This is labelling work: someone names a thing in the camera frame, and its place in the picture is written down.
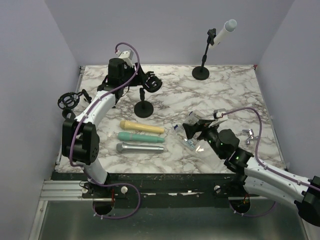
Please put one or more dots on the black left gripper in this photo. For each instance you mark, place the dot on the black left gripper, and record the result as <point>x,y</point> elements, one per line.
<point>140,80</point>

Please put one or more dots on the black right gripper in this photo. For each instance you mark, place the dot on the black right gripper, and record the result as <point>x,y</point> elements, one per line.
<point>191,130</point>

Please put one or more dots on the black shock-mount round-base stand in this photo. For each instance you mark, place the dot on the black shock-mount round-base stand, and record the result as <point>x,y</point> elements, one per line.
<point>143,108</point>

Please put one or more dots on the beige microphone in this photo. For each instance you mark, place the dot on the beige microphone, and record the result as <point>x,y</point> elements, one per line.
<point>128,125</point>

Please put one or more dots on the green microphone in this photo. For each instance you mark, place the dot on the green microphone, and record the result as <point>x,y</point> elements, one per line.
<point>130,137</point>

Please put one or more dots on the grey microphone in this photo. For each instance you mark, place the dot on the grey microphone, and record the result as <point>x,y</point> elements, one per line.
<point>137,148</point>

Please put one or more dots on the black tripod microphone stand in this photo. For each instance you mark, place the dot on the black tripod microphone stand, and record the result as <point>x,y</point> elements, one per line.
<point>70,100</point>

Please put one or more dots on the black clip microphone stand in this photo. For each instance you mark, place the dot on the black clip microphone stand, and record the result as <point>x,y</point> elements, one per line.
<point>68,115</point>

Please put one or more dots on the white microphone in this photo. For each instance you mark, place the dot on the white microphone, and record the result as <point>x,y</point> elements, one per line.
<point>228,28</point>

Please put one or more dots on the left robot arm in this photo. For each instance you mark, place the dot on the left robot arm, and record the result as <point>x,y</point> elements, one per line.
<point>80,140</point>

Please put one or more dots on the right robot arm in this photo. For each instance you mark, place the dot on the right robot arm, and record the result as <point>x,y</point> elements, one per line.
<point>258,177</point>

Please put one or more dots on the clear screw organizer box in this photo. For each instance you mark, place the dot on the clear screw organizer box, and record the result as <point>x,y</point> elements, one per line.
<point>180,134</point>

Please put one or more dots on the silver metal faucet part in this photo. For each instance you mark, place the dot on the silver metal faucet part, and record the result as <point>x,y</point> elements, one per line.
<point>250,136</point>

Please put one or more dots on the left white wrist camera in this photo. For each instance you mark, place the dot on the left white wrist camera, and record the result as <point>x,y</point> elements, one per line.
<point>126,55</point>

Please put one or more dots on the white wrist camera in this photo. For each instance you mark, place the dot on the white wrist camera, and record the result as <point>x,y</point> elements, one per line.
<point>219,117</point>
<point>126,55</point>

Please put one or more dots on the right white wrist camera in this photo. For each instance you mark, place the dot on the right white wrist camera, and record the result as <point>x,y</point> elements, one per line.
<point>219,117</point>

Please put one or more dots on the aluminium frame rail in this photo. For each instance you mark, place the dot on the aluminium frame rail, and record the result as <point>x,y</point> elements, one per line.
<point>62,190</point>

